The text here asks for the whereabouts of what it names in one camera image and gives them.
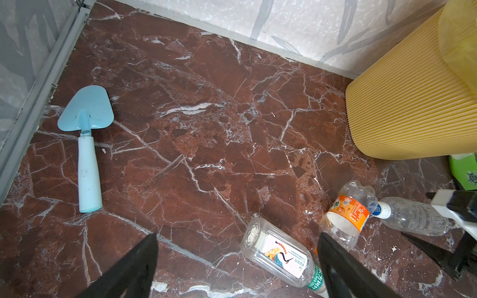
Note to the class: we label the clear bottle bird label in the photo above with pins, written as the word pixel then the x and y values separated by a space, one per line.
pixel 283 256

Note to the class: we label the light blue garden trowel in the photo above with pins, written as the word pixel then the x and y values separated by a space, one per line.
pixel 89 109

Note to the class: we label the orange label bottle upper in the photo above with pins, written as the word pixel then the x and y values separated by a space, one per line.
pixel 349 213

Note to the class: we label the clear bottle white cap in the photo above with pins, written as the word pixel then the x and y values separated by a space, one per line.
pixel 411 217

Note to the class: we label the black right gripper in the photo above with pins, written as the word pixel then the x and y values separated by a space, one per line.
pixel 463 259

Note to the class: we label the green black rubber glove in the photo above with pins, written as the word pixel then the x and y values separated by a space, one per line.
pixel 463 168

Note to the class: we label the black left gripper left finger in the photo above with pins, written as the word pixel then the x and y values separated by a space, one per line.
pixel 131 276

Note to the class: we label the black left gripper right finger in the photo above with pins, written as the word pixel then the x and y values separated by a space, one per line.
pixel 344 276

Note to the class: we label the yellow bin liner bag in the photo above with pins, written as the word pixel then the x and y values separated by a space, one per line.
pixel 457 39

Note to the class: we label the yellow ribbed plastic bin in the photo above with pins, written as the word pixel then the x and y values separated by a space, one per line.
pixel 410 104

